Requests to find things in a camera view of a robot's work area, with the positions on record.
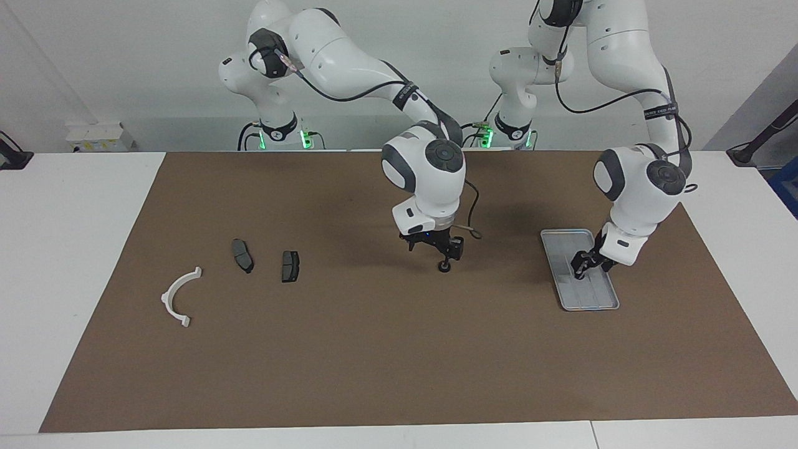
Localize silver metal tray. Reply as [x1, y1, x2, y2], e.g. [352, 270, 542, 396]
[539, 228, 621, 312]

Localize brown table mat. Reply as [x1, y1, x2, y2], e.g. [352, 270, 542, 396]
[39, 150, 798, 434]

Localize black stand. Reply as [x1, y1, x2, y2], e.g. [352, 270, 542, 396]
[726, 100, 798, 168]

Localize long dark grey brake pad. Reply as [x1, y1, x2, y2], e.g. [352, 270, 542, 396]
[231, 238, 255, 275]

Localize blue box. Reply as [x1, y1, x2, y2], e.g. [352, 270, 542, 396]
[768, 173, 798, 220]

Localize white box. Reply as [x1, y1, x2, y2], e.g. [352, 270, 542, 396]
[65, 121, 135, 153]

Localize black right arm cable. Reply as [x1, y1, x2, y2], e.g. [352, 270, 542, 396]
[249, 47, 484, 241]

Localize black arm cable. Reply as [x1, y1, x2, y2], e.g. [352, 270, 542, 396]
[530, 0, 698, 195]
[249, 47, 484, 241]

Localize black base cable bundle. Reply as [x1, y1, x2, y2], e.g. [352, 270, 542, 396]
[461, 94, 538, 150]
[237, 121, 327, 152]

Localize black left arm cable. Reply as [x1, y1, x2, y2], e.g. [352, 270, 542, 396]
[530, 0, 698, 195]

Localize white semicircular plastic bracket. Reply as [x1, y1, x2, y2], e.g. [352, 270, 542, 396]
[160, 266, 203, 329]

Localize black clamp mount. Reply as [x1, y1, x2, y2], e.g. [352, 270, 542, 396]
[0, 130, 34, 170]

